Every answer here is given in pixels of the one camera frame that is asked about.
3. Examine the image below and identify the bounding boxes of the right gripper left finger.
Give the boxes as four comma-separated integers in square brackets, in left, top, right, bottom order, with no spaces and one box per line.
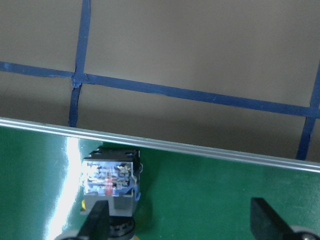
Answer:
[76,200,110,240]

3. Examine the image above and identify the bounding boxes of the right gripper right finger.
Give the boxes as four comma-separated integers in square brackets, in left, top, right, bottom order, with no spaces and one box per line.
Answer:
[250,197,298,240]

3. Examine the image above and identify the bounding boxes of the yellow mushroom push button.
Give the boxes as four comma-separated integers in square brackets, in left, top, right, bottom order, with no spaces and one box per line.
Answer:
[81,147,143,240]

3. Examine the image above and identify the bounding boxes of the green conveyor belt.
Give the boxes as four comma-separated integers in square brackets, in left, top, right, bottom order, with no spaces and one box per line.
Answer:
[0,118,320,240]

